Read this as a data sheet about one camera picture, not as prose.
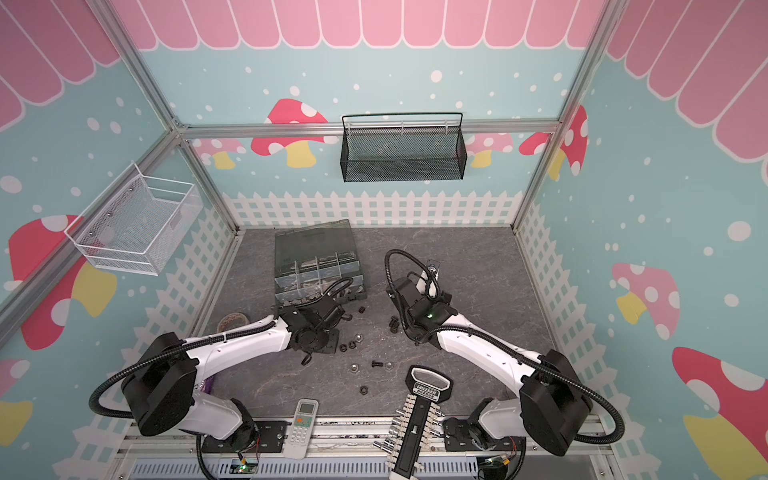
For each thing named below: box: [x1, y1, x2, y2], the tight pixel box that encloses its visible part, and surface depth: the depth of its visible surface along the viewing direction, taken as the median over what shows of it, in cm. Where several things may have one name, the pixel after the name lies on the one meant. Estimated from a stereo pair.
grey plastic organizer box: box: [275, 219, 367, 308], surface depth 106 cm
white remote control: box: [283, 398, 320, 460], surface depth 77 cm
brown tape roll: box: [217, 312, 249, 332], surface depth 96 cm
